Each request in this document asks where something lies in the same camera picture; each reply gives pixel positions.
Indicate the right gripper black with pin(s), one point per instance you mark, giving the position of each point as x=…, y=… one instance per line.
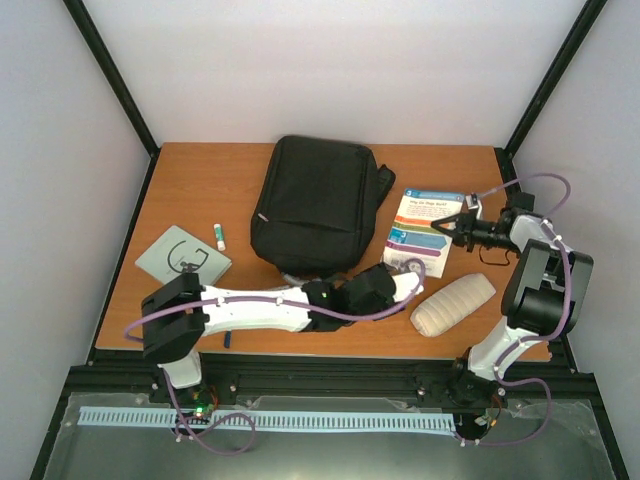
x=463, y=231

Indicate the dog reader paperback book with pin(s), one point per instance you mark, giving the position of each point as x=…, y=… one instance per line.
x=412, y=235

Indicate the black student backpack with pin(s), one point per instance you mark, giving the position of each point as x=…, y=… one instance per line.
x=316, y=213

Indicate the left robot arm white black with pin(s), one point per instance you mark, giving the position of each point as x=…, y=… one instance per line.
x=179, y=314

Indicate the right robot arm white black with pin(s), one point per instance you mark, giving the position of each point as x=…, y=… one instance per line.
x=541, y=301

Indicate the beige ribbed pencil pouch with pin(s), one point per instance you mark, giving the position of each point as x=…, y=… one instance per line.
x=451, y=304

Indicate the white green glue stick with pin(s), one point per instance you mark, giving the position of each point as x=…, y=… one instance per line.
x=219, y=235

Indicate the grey notebook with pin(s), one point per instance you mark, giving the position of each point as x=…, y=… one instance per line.
x=176, y=252

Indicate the green lit circuit board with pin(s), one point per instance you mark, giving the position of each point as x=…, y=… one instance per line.
x=205, y=409

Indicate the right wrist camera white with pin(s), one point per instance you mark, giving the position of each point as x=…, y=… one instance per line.
x=473, y=202

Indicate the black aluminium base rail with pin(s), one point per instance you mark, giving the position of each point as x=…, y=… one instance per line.
x=423, y=383

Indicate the right black frame post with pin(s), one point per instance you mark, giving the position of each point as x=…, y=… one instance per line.
x=568, y=49

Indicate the black frame post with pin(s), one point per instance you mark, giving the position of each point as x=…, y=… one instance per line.
x=568, y=49
x=100, y=52

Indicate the light blue cable duct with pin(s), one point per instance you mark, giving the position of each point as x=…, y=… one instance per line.
x=273, y=421

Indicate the left black frame post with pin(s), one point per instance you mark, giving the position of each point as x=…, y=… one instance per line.
x=100, y=52

